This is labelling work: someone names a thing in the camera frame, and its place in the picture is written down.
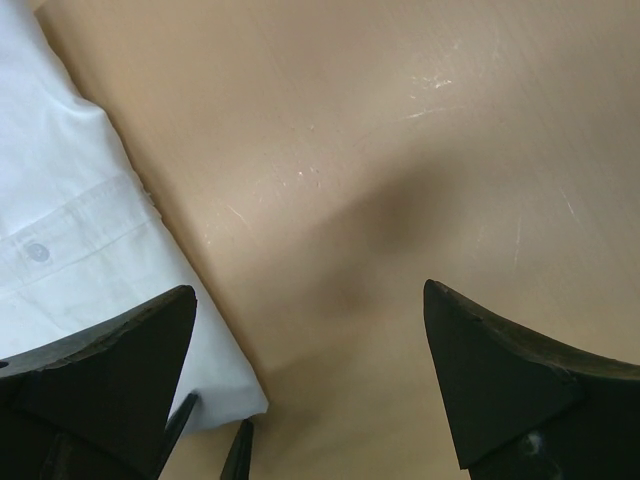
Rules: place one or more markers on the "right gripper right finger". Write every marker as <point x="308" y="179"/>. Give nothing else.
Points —
<point x="521" y="405"/>

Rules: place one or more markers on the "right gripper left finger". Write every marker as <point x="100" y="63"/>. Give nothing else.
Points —
<point x="95" y="404"/>

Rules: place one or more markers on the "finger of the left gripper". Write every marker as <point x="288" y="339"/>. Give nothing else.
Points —
<point x="238" y="462"/>
<point x="177" y="422"/>

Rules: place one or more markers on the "white long sleeve shirt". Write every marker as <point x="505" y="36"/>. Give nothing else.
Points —
<point x="81" y="241"/>

